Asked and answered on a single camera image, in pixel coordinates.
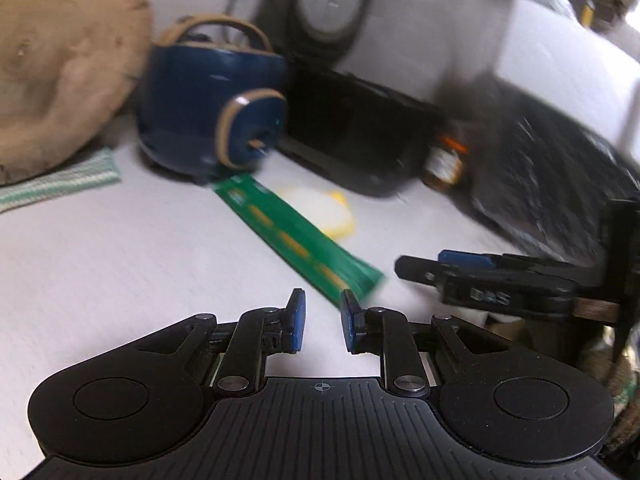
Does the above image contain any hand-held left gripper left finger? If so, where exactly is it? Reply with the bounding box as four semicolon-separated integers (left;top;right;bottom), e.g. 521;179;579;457
135;288;307;396

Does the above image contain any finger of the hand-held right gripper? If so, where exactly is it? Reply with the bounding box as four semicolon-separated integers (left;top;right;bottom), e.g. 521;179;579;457
395;255;581;321
437;249;601;283

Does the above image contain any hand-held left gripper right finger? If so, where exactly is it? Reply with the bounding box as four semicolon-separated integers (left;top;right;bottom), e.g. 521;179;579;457
340;289;513;396

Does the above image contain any green snack packet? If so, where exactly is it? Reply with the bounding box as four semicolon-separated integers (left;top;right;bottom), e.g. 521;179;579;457
212;172;386;307

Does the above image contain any small jar orange lid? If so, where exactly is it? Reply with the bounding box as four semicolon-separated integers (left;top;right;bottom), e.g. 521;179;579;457
421;135;468;192

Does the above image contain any black plastic bag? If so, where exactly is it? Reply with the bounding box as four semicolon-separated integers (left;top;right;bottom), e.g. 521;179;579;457
467;77;640;261

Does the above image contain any crumpled white paper lid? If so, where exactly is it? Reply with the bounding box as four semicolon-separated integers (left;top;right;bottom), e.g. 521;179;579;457
280;187;358;241

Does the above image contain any black countertop appliance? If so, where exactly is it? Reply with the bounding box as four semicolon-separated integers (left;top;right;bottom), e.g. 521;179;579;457
277;67;446;198

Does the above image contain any white foam block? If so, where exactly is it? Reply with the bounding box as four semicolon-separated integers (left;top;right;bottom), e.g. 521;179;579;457
492;0;640;148

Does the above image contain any dark blue ceramic pot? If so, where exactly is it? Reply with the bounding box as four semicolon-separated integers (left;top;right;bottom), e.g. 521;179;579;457
137;16;291;186

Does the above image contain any green white striped dishcloth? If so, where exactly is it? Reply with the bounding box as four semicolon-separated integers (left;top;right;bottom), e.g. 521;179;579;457
0;148;122;216

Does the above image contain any round wooden cutting board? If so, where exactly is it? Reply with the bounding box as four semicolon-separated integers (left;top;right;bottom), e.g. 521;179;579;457
0;0;155;187

